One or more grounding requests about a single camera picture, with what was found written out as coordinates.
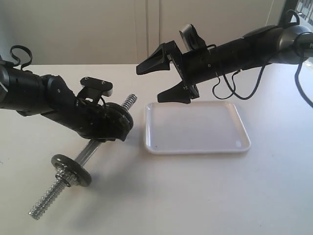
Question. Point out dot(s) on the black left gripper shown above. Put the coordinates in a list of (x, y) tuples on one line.
[(92, 121)]

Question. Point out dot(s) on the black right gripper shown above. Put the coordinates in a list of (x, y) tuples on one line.
[(160, 60)]

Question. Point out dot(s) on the black 0.5kg weight plate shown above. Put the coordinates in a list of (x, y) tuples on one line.
[(125, 116)]

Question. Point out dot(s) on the chrome threaded dumbbell bar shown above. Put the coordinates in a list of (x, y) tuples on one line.
[(57, 187)]

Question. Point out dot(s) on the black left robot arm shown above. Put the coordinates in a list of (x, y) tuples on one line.
[(49, 96)]

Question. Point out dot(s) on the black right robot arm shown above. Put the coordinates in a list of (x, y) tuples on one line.
[(291, 44)]

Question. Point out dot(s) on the black inner far-end weight plate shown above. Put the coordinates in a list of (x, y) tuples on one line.
[(114, 114)]

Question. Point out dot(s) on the white rectangular plastic tray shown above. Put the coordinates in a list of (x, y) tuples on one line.
[(205, 127)]

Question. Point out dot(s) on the black near-end weight plate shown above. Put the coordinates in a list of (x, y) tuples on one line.
[(83, 177)]

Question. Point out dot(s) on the chrome spinlock collar nut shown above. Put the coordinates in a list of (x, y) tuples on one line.
[(66, 176)]

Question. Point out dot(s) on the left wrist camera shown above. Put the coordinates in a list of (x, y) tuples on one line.
[(94, 88)]

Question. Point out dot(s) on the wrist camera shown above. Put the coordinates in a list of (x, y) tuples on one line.
[(190, 37), (94, 88)]

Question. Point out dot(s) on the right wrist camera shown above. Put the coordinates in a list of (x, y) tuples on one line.
[(190, 37)]

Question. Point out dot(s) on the dark window frame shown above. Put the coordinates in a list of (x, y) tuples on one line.
[(285, 15)]

